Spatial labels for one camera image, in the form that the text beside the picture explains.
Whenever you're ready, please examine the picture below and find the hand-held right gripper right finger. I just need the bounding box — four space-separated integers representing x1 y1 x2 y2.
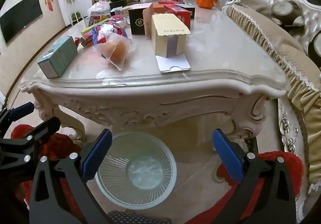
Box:
212 129 298 224

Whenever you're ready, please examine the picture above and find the black star-patterned slipper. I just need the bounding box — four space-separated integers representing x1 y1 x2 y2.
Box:
106 210 174 224

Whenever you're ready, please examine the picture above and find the white tissue pack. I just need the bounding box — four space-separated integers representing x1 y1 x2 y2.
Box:
110 17 127 30

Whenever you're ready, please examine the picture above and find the small red carton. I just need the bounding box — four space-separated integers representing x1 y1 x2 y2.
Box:
81 32 95 48

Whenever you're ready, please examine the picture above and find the person's right leg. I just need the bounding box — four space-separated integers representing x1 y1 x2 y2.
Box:
216 151 304 224

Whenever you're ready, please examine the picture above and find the red plastic snack packet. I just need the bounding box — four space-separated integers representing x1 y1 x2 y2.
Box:
92 23 111 45

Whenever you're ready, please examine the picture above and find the black wall television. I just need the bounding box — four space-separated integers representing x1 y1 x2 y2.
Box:
0 0 43 45

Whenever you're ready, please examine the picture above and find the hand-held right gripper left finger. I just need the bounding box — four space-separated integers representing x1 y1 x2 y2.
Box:
29 129 112 224

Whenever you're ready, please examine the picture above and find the white plastic bag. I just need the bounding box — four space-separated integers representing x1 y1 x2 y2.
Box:
87 0 112 14

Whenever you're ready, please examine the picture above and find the pale mesh wastebasket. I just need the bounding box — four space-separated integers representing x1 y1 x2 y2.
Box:
95 132 177 209

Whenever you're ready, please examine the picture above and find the cream cardboard box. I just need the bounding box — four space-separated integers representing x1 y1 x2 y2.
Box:
151 13 191 73

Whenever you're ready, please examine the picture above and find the white plant stand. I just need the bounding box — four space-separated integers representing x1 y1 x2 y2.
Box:
64 0 85 27

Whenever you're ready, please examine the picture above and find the white carved table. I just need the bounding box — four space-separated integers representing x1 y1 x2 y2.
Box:
19 0 288 145

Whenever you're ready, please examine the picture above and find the ornate beige sofa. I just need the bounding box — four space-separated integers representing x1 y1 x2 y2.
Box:
222 0 321 214

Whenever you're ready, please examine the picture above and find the dark box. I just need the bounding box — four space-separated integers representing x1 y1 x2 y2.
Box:
176 3 196 19

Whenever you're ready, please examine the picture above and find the black box with pink side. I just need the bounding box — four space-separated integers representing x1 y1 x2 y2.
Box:
128 3 154 38

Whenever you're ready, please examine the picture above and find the teal cardboard box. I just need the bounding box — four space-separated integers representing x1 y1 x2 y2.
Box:
38 36 79 79

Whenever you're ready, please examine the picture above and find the bun in plastic bag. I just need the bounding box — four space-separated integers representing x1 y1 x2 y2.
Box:
92 33 132 71

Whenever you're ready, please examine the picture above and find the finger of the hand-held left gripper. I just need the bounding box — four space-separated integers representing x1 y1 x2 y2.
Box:
0 117 61 172
0 102 35 125

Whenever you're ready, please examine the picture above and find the large red box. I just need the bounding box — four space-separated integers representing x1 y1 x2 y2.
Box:
164 4 191 29

